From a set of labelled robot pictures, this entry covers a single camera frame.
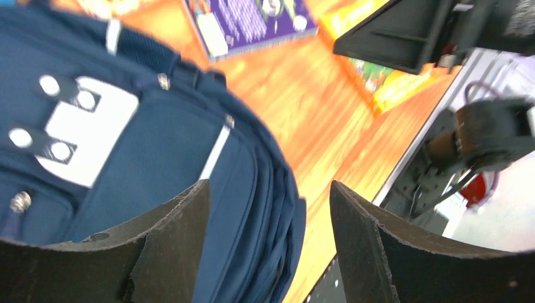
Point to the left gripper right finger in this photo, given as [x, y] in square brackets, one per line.
[384, 258]

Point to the orange Treehouse book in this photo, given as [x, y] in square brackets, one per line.
[380, 87]

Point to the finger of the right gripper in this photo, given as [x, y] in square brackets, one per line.
[403, 35]

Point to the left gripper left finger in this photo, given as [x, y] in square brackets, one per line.
[151, 258]

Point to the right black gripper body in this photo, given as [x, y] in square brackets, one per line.
[506, 26]

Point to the purple paperback book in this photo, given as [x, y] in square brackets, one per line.
[227, 28]

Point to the navy blue student backpack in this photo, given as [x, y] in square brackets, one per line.
[101, 124]

